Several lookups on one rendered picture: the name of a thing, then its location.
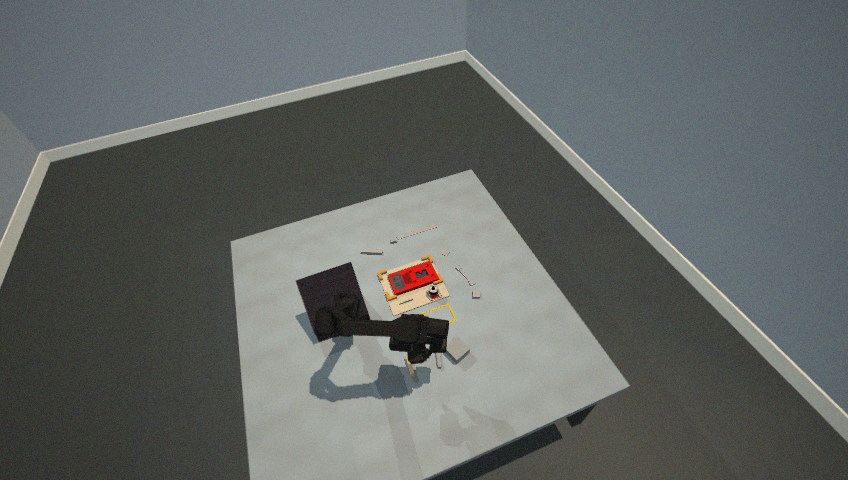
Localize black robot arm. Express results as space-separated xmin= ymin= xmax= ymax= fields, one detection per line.
xmin=314 ymin=291 xmax=449 ymax=364

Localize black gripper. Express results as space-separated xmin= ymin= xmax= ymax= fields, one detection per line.
xmin=389 ymin=337 xmax=447 ymax=356

